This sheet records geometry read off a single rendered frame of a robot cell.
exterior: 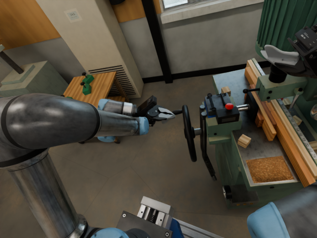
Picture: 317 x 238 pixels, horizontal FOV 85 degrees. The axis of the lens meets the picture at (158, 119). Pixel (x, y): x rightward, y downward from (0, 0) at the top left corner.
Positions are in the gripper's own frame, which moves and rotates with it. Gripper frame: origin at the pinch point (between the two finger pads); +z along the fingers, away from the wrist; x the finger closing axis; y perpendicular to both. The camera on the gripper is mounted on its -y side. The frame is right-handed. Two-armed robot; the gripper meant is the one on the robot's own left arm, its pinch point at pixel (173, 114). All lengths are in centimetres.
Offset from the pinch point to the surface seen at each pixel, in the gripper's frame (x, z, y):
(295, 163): 31.0, 32.9, -21.2
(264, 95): 9.0, 24.6, -28.8
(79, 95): -80, -69, 83
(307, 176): 36, 33, -23
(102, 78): -100, -50, 72
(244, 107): 7.2, 23.3, -19.6
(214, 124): 13.1, 11.9, -13.0
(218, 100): 4.4, 12.9, -18.2
